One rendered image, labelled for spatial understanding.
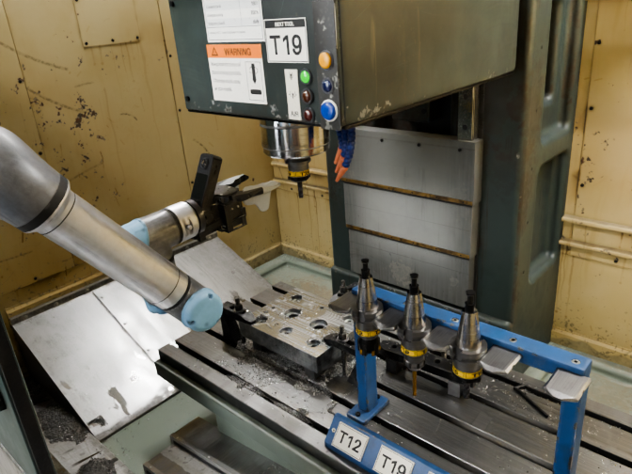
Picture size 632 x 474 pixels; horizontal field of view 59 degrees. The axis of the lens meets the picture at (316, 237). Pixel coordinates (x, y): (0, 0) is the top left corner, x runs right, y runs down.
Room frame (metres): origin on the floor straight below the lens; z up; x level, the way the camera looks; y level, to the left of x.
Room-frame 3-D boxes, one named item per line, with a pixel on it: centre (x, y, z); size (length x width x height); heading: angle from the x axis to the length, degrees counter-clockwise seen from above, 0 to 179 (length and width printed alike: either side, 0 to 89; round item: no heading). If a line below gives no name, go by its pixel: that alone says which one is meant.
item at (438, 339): (0.84, -0.21, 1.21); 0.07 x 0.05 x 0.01; 136
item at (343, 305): (0.99, -0.05, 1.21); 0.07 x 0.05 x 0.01; 136
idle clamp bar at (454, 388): (1.12, -0.25, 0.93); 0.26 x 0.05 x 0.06; 51
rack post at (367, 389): (1.03, -0.09, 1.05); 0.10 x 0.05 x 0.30; 136
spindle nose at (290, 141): (1.27, 0.03, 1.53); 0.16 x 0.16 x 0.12
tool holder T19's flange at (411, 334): (0.88, -0.17, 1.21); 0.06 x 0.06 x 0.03
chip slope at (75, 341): (1.73, 0.51, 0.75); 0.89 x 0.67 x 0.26; 136
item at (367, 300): (0.95, -0.09, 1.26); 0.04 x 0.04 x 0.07
